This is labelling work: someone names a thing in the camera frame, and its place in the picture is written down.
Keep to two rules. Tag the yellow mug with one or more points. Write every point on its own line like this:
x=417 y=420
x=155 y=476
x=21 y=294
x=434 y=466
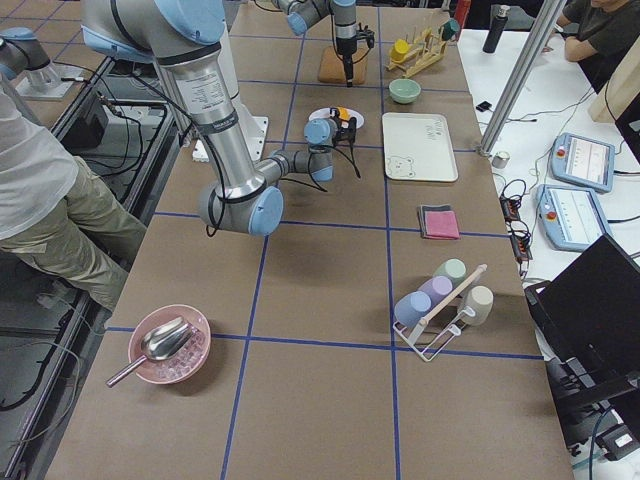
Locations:
x=399 y=51

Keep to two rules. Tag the white round plate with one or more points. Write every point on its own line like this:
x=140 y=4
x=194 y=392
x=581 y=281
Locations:
x=323 y=113

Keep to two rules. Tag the dark green mug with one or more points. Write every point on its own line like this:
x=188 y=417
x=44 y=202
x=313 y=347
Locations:
x=449 y=30

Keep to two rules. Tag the aluminium frame post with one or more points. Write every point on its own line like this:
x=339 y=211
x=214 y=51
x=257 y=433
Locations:
x=535 y=41

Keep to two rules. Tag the metal scoop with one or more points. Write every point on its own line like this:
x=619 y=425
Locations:
x=159 y=344

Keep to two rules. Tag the small metal can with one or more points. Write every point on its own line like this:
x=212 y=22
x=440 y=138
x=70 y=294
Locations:
x=500 y=160

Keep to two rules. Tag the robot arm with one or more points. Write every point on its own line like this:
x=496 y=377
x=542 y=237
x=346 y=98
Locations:
x=302 y=15
x=184 y=41

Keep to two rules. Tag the far teach pendant tablet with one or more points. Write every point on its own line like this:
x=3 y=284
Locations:
x=583 y=162

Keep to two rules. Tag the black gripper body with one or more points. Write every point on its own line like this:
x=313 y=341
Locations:
x=344 y=44
x=351 y=127

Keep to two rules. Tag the grey folded cloth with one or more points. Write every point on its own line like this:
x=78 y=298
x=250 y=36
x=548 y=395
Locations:
x=422 y=209

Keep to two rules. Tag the white wire cup rack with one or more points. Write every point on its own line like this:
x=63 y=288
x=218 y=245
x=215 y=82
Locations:
x=442 y=324

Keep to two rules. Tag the green ceramic bowl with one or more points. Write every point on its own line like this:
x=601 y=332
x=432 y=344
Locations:
x=404 y=90

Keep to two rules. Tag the cream bear tray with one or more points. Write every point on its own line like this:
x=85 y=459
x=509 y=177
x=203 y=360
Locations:
x=418 y=147

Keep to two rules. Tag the seated person black shirt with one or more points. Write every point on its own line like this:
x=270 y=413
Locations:
x=606 y=32

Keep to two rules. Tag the black water bottle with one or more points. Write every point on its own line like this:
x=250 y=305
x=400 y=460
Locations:
x=496 y=29

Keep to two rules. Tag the standing person white shirt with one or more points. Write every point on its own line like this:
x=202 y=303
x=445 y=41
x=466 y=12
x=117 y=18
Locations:
x=57 y=215

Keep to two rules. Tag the pink bowl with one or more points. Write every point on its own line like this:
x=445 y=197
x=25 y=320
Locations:
x=188 y=360

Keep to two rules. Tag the pink folded cloth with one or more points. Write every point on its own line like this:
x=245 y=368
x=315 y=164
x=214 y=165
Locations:
x=441 y=225

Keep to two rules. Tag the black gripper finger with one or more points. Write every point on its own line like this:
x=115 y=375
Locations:
x=348 y=72

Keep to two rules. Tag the wooden cutting board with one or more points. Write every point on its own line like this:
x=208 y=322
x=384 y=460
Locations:
x=331 y=69

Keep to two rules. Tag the wooden drying rack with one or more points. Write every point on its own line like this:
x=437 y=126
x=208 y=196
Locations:
x=426 y=49

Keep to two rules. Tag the near teach pendant tablet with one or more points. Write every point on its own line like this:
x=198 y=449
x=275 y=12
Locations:
x=572 y=217

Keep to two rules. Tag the teach pendant tablet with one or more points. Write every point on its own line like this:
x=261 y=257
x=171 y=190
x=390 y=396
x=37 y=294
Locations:
x=583 y=162
x=572 y=217

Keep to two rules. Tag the beige tumbler cup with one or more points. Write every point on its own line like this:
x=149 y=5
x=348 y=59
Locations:
x=476 y=305

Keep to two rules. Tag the blue tumbler cup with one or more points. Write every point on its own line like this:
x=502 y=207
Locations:
x=411 y=308

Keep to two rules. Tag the small black puck device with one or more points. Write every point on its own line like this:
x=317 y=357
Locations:
x=484 y=106

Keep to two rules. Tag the green tumbler cup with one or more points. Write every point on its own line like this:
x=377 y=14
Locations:
x=454 y=269

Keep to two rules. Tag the purple tumbler cup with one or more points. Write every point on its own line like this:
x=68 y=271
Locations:
x=437 y=288

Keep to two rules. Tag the black laptop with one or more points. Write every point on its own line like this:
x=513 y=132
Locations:
x=590 y=312

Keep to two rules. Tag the orange fruit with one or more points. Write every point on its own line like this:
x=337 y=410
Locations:
x=342 y=113

